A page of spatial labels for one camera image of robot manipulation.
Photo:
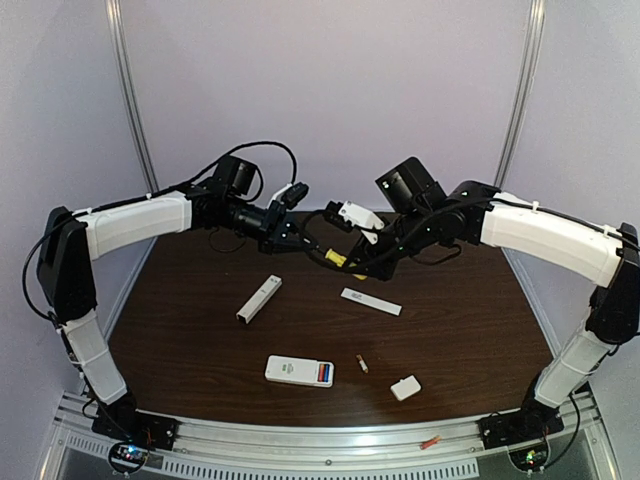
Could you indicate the slim white remote control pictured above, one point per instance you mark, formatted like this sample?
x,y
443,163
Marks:
x,y
259,299

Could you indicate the yellow handled screwdriver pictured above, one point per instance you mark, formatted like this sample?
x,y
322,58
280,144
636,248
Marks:
x,y
337,259

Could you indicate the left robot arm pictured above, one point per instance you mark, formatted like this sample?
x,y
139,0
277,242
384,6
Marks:
x,y
74,240

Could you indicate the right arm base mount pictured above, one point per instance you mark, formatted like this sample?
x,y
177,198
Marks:
x,y
525,437

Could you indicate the right aluminium frame post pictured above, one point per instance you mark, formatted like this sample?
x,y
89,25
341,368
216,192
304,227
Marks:
x,y
529,61

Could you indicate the left aluminium frame post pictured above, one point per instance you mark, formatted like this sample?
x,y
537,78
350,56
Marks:
x,y
125,75

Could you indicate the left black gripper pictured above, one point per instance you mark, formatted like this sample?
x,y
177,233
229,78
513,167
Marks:
x,y
275,226

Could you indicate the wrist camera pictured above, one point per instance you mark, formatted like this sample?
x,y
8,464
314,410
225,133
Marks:
x,y
291,194
348,216

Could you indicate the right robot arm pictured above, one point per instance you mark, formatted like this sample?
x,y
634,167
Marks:
x,y
482,214

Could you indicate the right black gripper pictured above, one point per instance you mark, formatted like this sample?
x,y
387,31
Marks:
x,y
379,253

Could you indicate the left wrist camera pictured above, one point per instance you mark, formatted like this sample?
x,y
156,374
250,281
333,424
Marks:
x,y
291,194

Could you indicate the red yellow battery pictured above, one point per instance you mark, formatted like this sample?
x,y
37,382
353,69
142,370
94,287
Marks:
x,y
431,442

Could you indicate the small white battery cover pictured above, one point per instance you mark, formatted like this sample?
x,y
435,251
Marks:
x,y
406,388

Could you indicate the gold white battery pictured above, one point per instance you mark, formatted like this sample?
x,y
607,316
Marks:
x,y
362,363

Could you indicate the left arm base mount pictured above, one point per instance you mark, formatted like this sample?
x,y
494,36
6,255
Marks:
x,y
133,447

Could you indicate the curved aluminium front rail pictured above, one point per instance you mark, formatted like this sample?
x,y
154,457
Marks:
x,y
218,450

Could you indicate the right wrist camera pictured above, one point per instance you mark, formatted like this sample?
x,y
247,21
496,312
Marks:
x,y
348,216

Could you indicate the white air conditioner remote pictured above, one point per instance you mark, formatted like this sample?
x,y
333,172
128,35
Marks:
x,y
294,371

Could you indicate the aluminium frame post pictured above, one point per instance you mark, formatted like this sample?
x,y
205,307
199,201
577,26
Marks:
x,y
529,61
125,75

